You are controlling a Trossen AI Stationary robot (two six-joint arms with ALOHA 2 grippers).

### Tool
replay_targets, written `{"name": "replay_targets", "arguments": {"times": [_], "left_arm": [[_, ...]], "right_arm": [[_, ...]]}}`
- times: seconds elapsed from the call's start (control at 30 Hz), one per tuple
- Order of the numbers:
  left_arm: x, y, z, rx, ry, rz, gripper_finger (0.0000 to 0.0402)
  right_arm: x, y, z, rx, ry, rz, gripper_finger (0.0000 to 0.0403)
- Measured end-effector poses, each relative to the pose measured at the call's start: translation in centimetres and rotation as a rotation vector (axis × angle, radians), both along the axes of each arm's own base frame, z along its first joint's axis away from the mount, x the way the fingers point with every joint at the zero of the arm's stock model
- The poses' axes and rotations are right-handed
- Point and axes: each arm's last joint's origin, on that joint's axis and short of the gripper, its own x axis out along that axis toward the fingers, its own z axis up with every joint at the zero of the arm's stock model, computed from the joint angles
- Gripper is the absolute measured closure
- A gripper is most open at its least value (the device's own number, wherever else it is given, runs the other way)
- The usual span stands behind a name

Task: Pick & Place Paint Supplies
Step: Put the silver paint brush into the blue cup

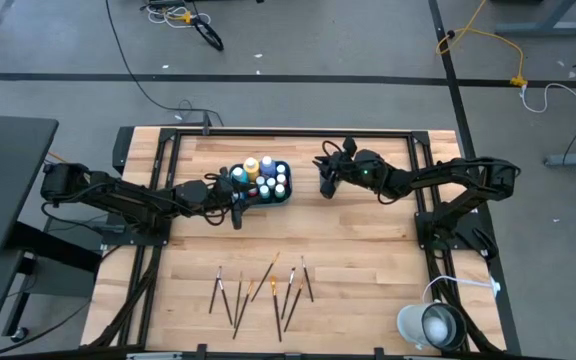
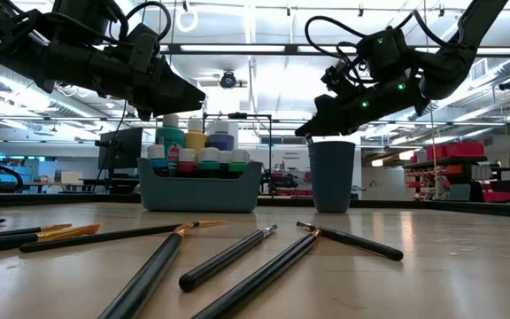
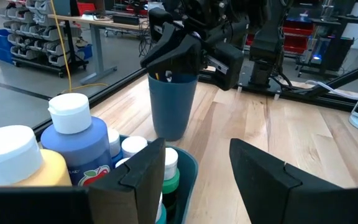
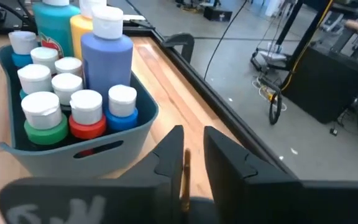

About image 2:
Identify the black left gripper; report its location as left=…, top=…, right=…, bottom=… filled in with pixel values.
left=99, top=57, right=206, bottom=121

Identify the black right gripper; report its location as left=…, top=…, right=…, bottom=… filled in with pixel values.
left=294, top=73, right=429, bottom=137

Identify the large teal paint bottle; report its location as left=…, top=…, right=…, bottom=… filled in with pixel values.
left=154, top=113, right=186, bottom=178

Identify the large yellow paint bottle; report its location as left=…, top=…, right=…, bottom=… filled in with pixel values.
left=183, top=118, right=209, bottom=154

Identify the large purple paint bottle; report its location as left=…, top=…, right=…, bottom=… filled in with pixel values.
left=207, top=120, right=237, bottom=152

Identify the dark teal plastic cup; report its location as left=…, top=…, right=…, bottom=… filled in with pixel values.
left=307, top=140, right=357, bottom=214

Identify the small light blue paint bottle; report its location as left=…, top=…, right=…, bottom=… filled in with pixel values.
left=146, top=144, right=169, bottom=177

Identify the small red paint bottle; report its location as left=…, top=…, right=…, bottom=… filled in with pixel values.
left=176, top=147, right=197, bottom=175

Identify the small green paint bottle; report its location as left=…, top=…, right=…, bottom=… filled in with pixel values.
left=229, top=148, right=251, bottom=175

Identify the long paintbrush gold ferrule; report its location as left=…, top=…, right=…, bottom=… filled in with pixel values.
left=18, top=219, right=228, bottom=254

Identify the orange-bristle paintbrush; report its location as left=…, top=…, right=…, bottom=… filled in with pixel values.
left=97, top=228, right=189, bottom=319
left=0, top=222, right=103, bottom=257

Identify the black overhead crossbar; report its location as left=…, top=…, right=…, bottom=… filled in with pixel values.
left=157, top=42, right=510, bottom=57

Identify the black monitor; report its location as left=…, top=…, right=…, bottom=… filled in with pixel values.
left=97, top=127, right=144, bottom=171

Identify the teal plastic storage bin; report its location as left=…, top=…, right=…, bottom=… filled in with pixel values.
left=137, top=157, right=264, bottom=214

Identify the shelf with red bins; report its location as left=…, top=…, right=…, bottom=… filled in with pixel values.
left=403, top=141, right=510, bottom=204

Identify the black overhead camera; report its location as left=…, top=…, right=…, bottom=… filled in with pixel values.
left=219, top=69, right=238, bottom=89

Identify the black stand frame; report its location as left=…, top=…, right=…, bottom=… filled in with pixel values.
left=200, top=113, right=274, bottom=187

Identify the white hanging ring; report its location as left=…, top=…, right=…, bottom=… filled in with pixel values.
left=174, top=6, right=199, bottom=34

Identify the thin hanging cord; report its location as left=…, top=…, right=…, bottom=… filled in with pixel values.
left=429, top=105, right=440, bottom=199

